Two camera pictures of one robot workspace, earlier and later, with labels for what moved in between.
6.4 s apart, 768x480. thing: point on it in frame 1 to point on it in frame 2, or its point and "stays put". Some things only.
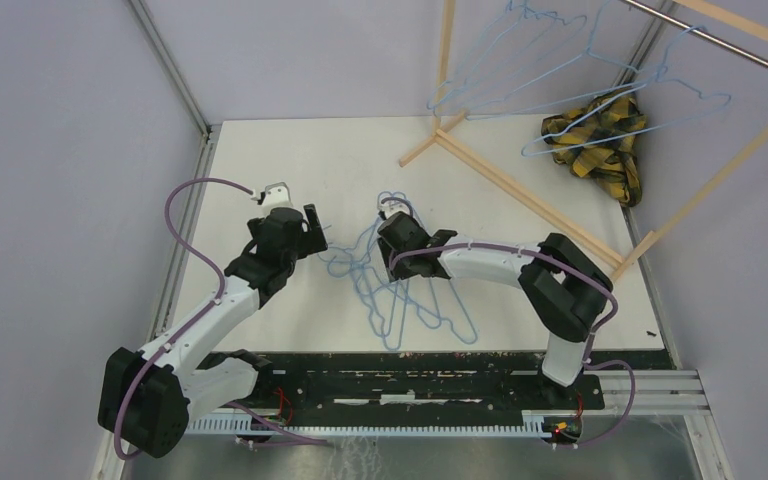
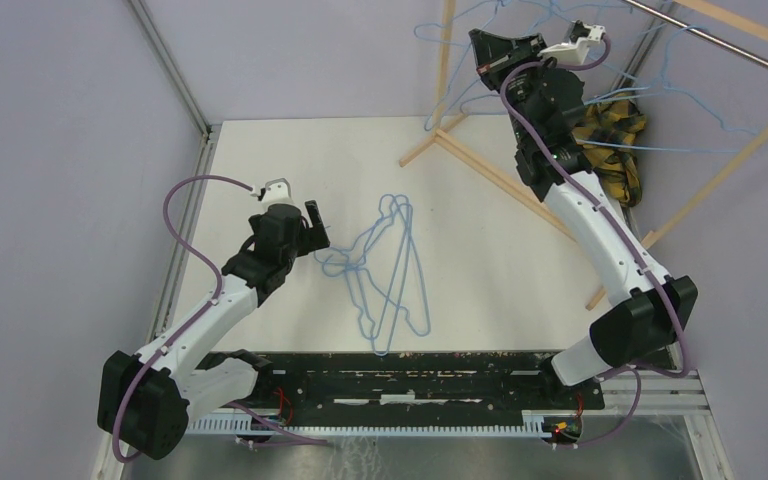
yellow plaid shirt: x=599 y=141 stays put
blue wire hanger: x=527 y=151 to x=664 y=84
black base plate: x=504 y=382 stays put
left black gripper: x=311 y=240 stays put
